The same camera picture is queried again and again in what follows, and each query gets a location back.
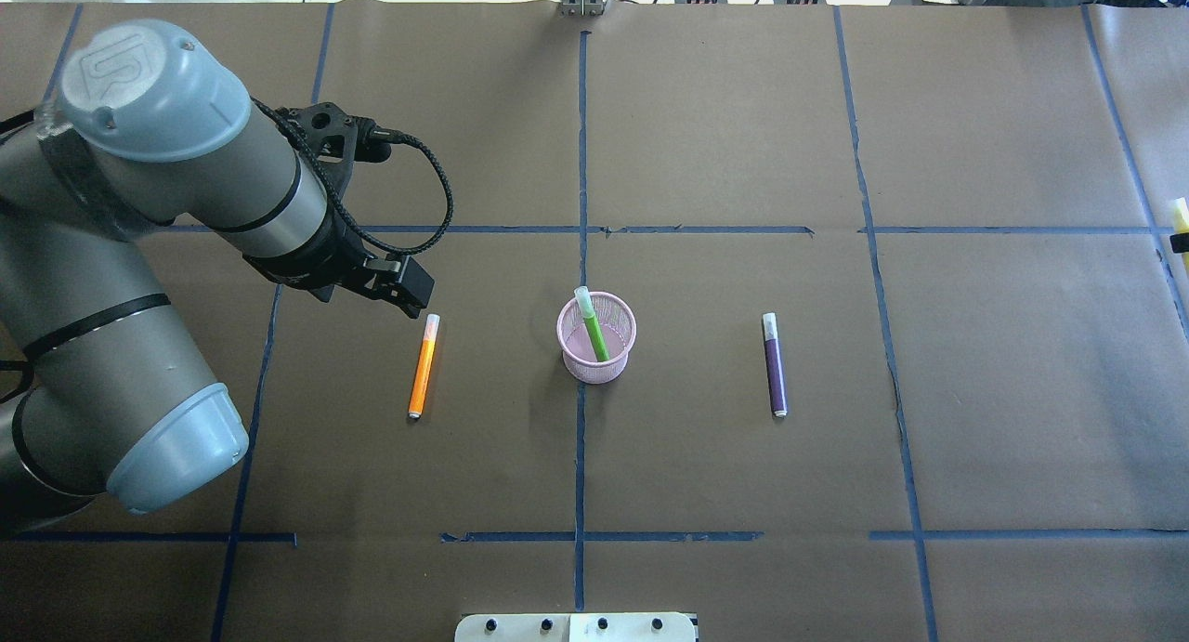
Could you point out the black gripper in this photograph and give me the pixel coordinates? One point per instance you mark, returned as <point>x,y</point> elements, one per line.
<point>314,260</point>

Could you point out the green highlighter pen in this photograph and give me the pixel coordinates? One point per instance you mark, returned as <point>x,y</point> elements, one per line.
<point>586,308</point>

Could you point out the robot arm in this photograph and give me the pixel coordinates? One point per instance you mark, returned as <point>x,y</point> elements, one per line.
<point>114,397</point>

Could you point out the orange highlighter pen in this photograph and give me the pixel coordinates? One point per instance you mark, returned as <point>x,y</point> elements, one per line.
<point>423,369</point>

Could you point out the pink mesh pen holder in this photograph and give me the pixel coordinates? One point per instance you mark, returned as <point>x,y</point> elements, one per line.
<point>618,324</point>

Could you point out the purple highlighter pen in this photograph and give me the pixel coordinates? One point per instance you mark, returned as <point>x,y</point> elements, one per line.
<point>774,366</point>

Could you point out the yellow highlighter pen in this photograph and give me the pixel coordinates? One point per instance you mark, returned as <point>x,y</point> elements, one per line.
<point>1180,230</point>

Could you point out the white camera pole with base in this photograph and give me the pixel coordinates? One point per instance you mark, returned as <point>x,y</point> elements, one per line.
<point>578,626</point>

